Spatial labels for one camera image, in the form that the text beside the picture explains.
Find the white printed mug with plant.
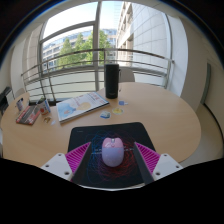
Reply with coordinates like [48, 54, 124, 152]
[36, 97, 52, 116]

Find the small blue and white cup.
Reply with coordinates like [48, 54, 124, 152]
[15, 97, 25, 112]

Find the blue and white sticker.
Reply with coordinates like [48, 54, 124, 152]
[99, 110, 111, 120]

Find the black printed mouse pad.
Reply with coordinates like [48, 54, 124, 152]
[67, 121, 158, 188]

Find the red magazine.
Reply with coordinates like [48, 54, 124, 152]
[15, 104, 42, 126]

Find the metal balcony railing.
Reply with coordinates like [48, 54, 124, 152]
[20, 48, 175, 101]

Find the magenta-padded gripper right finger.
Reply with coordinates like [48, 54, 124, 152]
[133, 142, 184, 185]

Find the black and white printer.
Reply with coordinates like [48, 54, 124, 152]
[0, 86, 13, 116]

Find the pink and lavender computer mouse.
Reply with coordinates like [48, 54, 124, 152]
[101, 136, 125, 168]

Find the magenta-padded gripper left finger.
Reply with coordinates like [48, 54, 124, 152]
[40, 142, 93, 185]

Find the white chair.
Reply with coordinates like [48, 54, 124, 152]
[13, 87, 26, 99]
[118, 68, 136, 84]

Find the black drink bottle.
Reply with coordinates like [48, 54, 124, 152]
[104, 63, 120, 100]

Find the light blue illustrated book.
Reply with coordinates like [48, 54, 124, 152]
[55, 92, 110, 124]

